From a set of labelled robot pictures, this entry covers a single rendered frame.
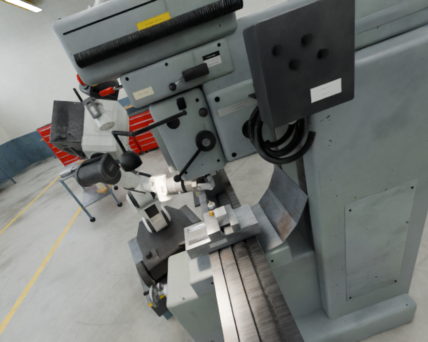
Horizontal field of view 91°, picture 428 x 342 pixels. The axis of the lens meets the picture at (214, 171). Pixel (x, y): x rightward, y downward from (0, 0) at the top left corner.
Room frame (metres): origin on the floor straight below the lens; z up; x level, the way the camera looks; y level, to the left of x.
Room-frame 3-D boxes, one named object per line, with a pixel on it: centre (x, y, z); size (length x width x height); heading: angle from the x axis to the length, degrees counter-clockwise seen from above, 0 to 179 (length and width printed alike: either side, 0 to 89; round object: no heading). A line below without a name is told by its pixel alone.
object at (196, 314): (0.81, 0.06, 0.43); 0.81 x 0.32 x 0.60; 90
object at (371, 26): (0.81, -0.46, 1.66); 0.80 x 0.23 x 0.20; 90
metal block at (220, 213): (0.77, 0.04, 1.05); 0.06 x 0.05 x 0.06; 1
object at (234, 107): (0.81, -0.15, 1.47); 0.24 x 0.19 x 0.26; 0
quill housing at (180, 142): (0.81, 0.04, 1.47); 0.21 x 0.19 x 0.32; 0
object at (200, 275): (0.81, 0.04, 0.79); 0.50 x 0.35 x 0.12; 90
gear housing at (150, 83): (0.81, 0.00, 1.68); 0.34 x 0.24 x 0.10; 90
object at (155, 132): (0.81, 0.15, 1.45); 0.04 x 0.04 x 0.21; 0
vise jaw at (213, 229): (0.77, 0.10, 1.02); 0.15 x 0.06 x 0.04; 1
